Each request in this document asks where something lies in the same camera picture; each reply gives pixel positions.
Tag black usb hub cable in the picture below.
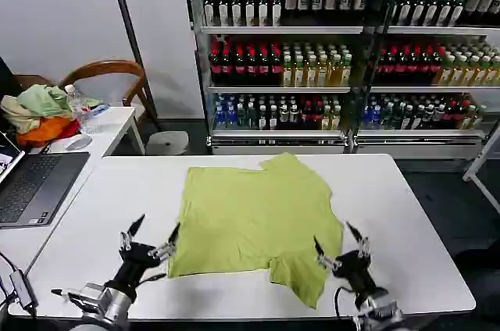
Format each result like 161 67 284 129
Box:
0 251 24 331

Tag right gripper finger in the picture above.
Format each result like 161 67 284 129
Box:
345 221 373 259
312 236 343 271

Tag white side desk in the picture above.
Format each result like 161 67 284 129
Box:
0 105 146 281

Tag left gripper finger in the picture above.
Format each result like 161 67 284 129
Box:
149 222 181 262
120 213 147 251

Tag white metal frame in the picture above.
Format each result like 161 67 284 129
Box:
462 127 500 212

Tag clear plastic water bottle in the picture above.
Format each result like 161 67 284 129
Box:
63 84 85 122

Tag grey open laptop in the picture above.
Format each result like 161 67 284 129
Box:
0 131 91 230

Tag white computer mouse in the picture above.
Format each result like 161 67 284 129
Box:
64 135 93 151

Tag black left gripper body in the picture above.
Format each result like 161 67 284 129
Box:
103 241 163 303

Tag red crumpled cloth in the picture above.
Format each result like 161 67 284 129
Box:
62 119 81 139

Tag black slanted pole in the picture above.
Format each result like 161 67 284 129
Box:
105 0 162 133

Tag pale green crumpled cloth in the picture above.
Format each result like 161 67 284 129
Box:
16 84 103 118

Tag lime green shirt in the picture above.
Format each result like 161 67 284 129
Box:
166 151 345 310

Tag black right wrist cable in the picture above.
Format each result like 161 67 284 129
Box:
333 286 359 319

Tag black office chair back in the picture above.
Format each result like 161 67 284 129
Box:
0 56 25 98

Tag round grey stool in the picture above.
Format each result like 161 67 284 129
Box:
145 130 190 157

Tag wooden curved-back chair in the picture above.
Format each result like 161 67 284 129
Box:
57 59 162 133

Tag glass shelf of bottles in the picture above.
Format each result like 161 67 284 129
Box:
352 0 500 161
180 0 370 157

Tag beige crumpled cloth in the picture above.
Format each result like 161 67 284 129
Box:
0 94 41 136

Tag thin black left gripper cable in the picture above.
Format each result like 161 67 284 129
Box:
134 272 167 286

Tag grey usb hub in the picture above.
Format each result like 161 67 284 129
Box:
8 271 40 309

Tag light blue flat packet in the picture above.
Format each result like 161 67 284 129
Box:
83 103 111 118

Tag orange crumpled cloth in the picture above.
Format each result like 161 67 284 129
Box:
16 116 79 148

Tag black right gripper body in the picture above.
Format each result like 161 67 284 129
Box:
333 250 391 308

